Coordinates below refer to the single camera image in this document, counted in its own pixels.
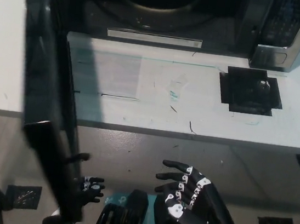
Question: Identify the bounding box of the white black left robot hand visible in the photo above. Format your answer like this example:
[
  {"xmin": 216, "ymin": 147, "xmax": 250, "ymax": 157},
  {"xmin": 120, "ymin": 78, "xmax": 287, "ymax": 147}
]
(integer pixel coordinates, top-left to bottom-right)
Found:
[{"xmin": 71, "ymin": 174, "xmax": 107, "ymax": 212}]

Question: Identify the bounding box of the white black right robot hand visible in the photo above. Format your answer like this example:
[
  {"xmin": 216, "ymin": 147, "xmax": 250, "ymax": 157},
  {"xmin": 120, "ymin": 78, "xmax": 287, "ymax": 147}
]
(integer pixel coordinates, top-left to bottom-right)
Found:
[{"xmin": 149, "ymin": 158, "xmax": 239, "ymax": 224}]

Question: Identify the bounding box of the clear plastic tape sheet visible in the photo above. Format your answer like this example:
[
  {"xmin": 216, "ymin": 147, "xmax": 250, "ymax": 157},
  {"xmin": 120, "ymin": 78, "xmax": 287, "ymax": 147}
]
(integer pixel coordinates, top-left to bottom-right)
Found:
[{"xmin": 64, "ymin": 47, "xmax": 147, "ymax": 102}]

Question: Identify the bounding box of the black tape table cutout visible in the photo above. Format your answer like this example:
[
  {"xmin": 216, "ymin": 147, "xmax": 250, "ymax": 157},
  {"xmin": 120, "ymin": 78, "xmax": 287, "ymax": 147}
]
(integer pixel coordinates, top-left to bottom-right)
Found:
[{"xmin": 214, "ymin": 64, "xmax": 287, "ymax": 119}]

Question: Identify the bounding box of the small grey knob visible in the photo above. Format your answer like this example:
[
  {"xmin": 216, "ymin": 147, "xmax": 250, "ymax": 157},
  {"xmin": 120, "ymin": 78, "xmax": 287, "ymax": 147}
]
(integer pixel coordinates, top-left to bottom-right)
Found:
[{"xmin": 257, "ymin": 79, "xmax": 271, "ymax": 93}]

